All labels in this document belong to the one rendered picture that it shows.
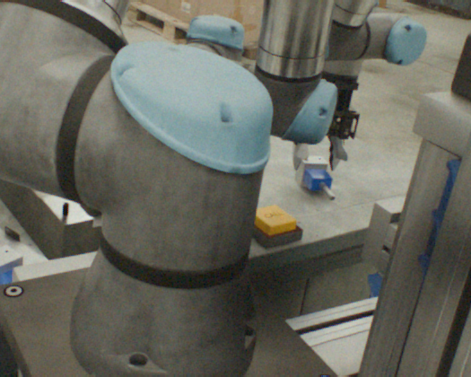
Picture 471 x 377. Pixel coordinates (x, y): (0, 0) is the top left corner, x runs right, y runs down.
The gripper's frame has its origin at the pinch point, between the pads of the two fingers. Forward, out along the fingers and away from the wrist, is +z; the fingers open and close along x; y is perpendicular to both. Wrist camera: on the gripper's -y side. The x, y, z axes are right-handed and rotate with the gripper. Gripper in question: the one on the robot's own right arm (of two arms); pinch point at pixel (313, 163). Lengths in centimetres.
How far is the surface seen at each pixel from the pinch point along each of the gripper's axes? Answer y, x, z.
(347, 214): 12.1, 3.1, 4.7
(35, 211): 22, -55, -1
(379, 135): -218, 142, 85
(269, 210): 17.5, -14.9, 1.0
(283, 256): 23.7, -13.5, 6.4
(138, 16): -434, 33, 80
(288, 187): 1.5, -5.0, 4.7
